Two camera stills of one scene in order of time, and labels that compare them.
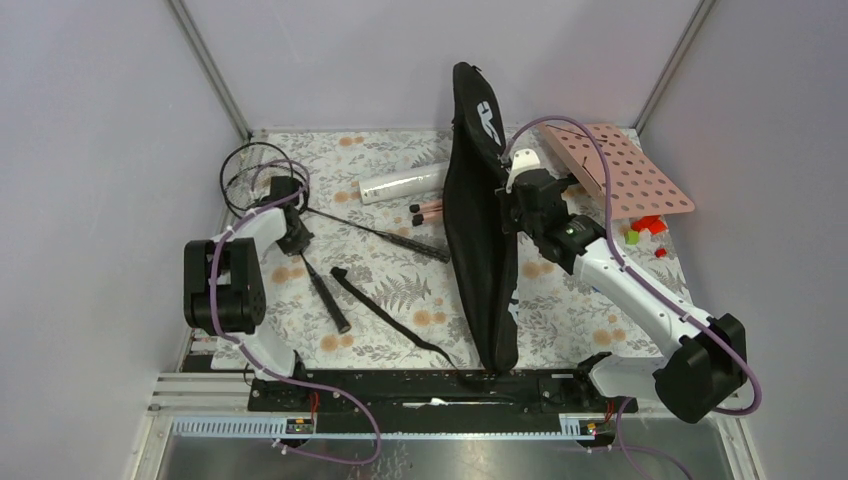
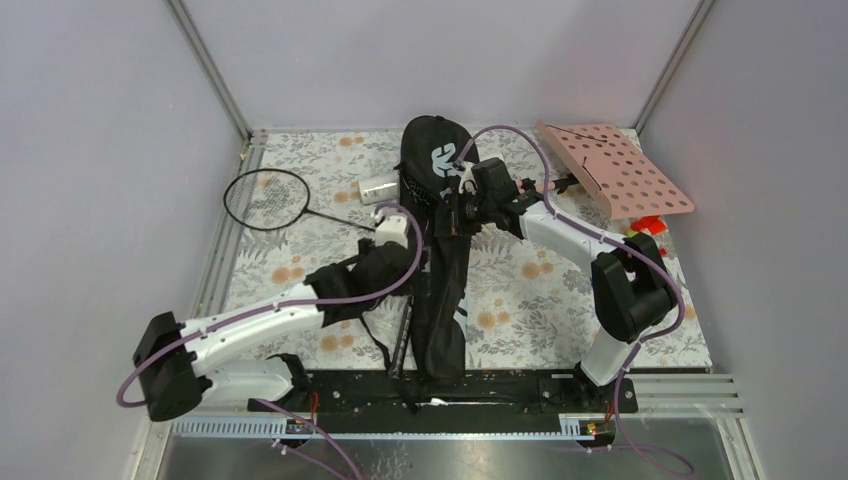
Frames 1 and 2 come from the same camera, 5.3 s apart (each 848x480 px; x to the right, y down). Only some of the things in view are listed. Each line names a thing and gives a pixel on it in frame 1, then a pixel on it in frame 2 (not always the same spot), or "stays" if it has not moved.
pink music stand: [638, 185] stays
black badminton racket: [254, 172] to [396, 360]
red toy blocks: [655, 224] stays
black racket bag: [481, 242] to [437, 242]
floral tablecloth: [375, 288] stays
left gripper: [299, 245] to [366, 247]
